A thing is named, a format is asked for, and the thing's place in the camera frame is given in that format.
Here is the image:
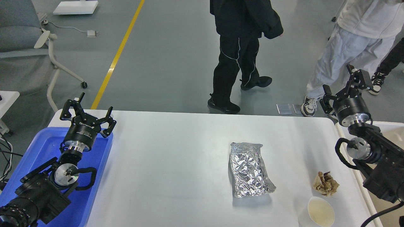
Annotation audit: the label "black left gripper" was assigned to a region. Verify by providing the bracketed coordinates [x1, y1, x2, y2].
[60, 92, 117, 152]

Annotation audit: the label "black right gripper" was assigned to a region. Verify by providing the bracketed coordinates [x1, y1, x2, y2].
[319, 64, 373, 127]

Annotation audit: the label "white paper cup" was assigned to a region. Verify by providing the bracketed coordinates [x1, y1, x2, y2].
[298, 196, 335, 227]

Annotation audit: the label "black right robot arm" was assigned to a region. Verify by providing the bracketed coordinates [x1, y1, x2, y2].
[319, 64, 404, 227]

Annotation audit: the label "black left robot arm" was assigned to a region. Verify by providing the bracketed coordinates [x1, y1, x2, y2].
[1, 93, 116, 227]

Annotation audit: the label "right metal floor plate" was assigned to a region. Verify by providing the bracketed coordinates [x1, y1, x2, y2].
[292, 103, 303, 115]

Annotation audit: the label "metal floor plate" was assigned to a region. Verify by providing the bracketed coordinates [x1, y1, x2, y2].
[292, 103, 303, 115]
[276, 104, 292, 115]

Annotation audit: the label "blue plastic bin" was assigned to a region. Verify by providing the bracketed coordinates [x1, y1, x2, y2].
[0, 127, 114, 227]

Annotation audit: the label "left metal floor plate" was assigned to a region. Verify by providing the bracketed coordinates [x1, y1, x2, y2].
[276, 104, 292, 115]

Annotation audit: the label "person with black-white sneaker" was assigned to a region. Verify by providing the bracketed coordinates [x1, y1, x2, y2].
[368, 38, 404, 95]

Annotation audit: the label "person in white clothes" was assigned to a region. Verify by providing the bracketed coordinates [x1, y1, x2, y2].
[301, 0, 404, 117]

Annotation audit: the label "grey office chair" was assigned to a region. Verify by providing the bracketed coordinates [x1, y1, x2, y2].
[0, 0, 87, 112]

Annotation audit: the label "white side table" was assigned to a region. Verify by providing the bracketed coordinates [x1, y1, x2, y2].
[0, 90, 20, 134]

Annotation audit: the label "crumpled brown paper ball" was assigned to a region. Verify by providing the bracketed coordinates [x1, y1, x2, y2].
[312, 171, 339, 196]

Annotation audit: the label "person in black clothes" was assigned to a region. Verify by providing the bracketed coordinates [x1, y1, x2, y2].
[207, 0, 284, 114]

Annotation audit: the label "crumpled aluminium foil bag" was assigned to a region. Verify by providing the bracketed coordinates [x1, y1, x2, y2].
[229, 142, 276, 198]

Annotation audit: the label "white power adapter with cable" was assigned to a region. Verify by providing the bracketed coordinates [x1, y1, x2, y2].
[42, 19, 98, 38]

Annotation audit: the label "black cables on floor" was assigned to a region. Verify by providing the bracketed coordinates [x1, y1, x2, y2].
[0, 132, 24, 189]

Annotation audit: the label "white flat base plate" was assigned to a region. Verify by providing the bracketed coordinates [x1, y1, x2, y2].
[52, 0, 98, 15]

